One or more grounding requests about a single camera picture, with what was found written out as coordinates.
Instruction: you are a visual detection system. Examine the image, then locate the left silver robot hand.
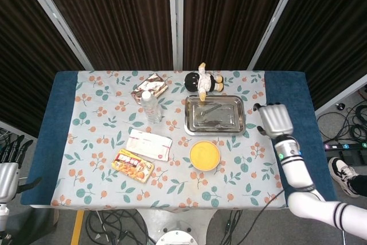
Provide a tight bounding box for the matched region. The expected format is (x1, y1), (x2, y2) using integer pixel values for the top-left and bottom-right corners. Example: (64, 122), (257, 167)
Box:
(0, 134), (42, 203)

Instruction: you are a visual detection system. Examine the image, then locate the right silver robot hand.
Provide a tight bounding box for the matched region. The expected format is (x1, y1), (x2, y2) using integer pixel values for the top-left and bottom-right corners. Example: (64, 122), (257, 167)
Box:
(253, 103), (295, 139)

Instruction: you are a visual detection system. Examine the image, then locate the translucent grey plastic spoon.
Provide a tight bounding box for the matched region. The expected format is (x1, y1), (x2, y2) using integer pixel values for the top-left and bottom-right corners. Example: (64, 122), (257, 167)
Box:
(197, 104), (224, 117)

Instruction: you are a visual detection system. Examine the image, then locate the stainless steel tray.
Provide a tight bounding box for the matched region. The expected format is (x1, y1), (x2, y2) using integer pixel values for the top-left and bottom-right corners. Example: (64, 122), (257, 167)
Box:
(183, 95), (247, 137)

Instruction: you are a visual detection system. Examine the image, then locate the orange-yellow powder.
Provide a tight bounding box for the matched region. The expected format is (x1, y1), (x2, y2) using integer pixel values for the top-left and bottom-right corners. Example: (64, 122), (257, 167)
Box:
(191, 141), (220, 168)

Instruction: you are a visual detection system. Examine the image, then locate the beige round bowl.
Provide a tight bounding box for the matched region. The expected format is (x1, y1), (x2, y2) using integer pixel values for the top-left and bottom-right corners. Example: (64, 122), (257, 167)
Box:
(189, 140), (221, 170)

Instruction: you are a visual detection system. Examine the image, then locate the blue table cover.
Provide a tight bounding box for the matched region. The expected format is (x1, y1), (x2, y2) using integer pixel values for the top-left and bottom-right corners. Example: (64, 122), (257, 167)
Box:
(19, 70), (338, 207)

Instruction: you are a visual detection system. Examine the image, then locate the black-haired plush doll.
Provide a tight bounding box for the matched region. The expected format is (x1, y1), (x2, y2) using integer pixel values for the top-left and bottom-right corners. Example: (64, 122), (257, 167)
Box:
(183, 62), (225, 102)

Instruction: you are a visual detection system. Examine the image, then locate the black and white sneaker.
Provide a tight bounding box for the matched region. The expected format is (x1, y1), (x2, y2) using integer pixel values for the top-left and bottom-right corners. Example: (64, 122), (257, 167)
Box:
(328, 157), (360, 199)

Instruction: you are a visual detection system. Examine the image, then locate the dark trouser leg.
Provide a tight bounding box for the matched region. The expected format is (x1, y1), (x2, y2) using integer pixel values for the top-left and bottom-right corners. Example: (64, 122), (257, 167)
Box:
(350, 174), (367, 197)

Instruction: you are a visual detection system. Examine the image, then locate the dark folding screen panel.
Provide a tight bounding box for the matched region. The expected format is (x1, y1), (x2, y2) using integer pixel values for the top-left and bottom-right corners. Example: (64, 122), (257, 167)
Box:
(169, 0), (304, 71)
(0, 0), (87, 139)
(17, 0), (184, 71)
(249, 0), (367, 114)

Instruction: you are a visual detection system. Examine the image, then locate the floral tablecloth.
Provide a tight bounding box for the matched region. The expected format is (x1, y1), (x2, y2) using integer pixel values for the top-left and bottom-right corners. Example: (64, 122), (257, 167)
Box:
(50, 69), (287, 210)

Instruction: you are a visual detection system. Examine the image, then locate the clear water bottle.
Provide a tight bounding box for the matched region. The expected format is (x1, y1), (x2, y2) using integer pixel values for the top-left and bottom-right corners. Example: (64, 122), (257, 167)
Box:
(139, 90), (163, 124)

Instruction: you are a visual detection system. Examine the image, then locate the yellow curry box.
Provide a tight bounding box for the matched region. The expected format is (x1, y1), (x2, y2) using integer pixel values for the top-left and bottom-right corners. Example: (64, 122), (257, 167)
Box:
(111, 149), (155, 184)

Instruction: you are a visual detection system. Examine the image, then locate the brown foil snack packet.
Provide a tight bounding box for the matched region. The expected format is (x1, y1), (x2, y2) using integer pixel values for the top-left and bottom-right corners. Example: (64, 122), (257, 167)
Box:
(131, 73), (169, 102)

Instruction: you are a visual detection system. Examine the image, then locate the pink wet wipes pack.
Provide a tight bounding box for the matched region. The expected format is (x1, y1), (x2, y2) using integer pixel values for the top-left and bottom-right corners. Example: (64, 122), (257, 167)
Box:
(126, 129), (173, 162)

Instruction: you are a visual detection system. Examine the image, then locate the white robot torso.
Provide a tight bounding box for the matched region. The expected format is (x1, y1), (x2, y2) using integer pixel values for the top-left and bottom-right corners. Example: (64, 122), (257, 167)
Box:
(156, 227), (199, 245)

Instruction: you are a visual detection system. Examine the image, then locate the black floor cable bundle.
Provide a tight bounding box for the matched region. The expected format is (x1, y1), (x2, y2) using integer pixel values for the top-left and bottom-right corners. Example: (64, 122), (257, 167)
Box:
(317, 90), (367, 146)
(84, 209), (157, 245)

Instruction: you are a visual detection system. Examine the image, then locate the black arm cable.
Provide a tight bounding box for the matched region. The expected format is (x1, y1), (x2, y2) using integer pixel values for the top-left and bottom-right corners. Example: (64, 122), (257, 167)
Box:
(228, 189), (286, 245)

